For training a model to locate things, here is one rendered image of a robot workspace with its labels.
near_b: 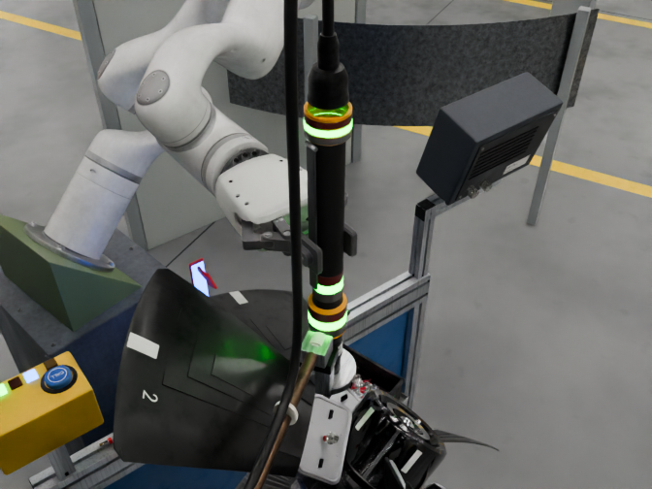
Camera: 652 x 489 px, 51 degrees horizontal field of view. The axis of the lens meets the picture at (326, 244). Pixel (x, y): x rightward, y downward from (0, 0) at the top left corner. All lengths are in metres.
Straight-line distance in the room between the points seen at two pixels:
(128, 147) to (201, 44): 0.61
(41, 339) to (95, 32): 1.33
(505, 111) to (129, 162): 0.75
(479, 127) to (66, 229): 0.82
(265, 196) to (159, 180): 2.14
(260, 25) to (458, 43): 1.71
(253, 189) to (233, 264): 2.15
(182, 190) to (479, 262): 1.27
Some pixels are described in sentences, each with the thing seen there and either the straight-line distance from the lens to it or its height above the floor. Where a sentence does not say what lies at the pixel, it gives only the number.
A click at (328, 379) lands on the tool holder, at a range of 0.81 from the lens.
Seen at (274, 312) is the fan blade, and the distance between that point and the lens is 1.04.
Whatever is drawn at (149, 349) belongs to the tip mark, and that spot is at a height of 1.42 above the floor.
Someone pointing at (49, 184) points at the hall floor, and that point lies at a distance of 3.56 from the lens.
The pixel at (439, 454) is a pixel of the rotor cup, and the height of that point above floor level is 1.23.
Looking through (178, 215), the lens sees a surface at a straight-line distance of 3.00.
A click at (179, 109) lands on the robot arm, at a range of 0.80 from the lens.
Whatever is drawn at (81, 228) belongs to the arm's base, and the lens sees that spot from 1.43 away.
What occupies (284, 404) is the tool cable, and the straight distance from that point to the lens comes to 0.69.
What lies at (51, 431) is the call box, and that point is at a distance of 1.17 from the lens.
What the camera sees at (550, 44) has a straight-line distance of 2.75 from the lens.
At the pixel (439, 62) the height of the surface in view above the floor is 0.81.
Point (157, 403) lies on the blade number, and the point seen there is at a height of 1.39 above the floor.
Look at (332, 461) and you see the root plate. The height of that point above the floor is 1.24.
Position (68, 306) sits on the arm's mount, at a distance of 1.39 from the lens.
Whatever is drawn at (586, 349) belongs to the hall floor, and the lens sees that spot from 2.72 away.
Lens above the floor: 1.93
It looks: 41 degrees down
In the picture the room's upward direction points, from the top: straight up
